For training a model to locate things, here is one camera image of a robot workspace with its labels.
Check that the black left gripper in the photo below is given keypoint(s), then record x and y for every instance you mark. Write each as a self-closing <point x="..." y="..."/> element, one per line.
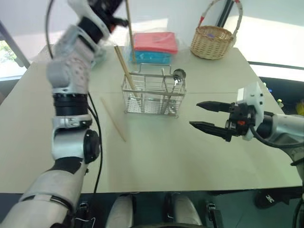
<point x="105" y="6"/>

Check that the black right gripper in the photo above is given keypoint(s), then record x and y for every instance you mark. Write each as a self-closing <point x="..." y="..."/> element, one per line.
<point x="240" y="116"/>

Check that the wooden chopstick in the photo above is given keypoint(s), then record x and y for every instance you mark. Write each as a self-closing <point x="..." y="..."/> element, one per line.
<point x="131" y="35"/>
<point x="127" y="71"/>
<point x="114" y="121"/>

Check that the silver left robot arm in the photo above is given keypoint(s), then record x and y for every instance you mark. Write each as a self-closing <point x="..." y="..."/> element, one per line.
<point x="67" y="142"/>

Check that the metal spoon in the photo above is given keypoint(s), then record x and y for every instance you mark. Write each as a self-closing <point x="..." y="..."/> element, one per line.
<point x="179" y="74"/>

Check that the red folded cloth pack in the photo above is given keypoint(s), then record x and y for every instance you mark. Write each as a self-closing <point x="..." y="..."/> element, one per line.
<point x="155" y="41"/>

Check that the blue folded cloth pack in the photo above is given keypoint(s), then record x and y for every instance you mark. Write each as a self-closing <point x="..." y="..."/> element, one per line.
<point x="152" y="57"/>

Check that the yellow background object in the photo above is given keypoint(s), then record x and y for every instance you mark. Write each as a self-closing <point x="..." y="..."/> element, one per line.
<point x="300" y="107"/>

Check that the white rounded leg cover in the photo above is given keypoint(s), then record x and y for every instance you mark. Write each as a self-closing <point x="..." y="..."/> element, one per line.
<point x="185" y="211"/>
<point x="121" y="211"/>

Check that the black rounded object white label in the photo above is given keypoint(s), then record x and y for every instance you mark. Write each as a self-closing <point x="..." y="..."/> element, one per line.
<point x="273" y="199"/>

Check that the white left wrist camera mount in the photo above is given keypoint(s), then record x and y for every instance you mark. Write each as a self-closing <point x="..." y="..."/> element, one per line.
<point x="83" y="10"/>

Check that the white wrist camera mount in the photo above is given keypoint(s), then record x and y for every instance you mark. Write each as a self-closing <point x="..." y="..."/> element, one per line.
<point x="255" y="95"/>
<point x="83" y="10"/>

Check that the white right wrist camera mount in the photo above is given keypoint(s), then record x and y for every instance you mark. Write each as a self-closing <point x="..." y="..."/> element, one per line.
<point x="255" y="95"/>

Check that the grey slanted window frame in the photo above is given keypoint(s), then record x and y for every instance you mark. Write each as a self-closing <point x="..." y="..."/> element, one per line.
<point x="14" y="45"/>

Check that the dark window frame post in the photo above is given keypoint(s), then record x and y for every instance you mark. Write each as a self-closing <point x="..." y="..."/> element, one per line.
<point x="224" y="13"/>

